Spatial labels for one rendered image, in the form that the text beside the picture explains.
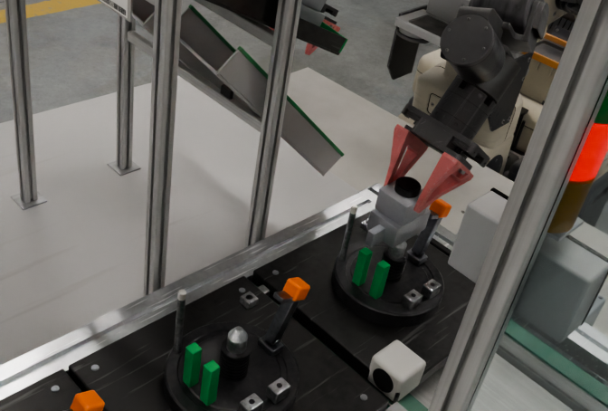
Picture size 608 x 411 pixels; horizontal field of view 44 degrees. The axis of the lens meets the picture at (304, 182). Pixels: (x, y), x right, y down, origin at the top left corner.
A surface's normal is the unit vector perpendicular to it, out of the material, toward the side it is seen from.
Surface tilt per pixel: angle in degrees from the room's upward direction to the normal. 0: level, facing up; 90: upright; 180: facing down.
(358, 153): 0
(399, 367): 0
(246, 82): 90
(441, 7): 90
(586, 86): 90
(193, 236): 0
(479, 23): 53
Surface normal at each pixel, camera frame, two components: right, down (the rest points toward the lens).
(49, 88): 0.14, -0.81
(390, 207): -0.71, 0.33
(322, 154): 0.56, 0.54
